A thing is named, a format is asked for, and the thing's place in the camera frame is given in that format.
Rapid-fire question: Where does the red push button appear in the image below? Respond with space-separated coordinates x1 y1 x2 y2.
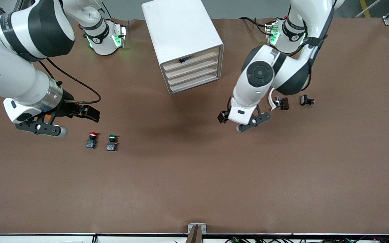
86 132 99 149

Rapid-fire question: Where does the green push button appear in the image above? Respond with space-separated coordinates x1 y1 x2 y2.
106 135 119 152

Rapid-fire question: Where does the brown table cover sheet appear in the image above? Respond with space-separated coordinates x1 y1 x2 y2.
0 18 389 235

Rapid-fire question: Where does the black left base cable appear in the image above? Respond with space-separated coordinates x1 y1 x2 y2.
239 16 273 36

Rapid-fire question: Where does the silver camera mount bracket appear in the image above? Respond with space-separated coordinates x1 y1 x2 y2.
188 223 207 243

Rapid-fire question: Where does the black cable bundle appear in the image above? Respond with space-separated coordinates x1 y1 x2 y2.
225 236 389 243

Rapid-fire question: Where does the white table edge rail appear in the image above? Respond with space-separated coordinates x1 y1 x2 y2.
0 233 389 243

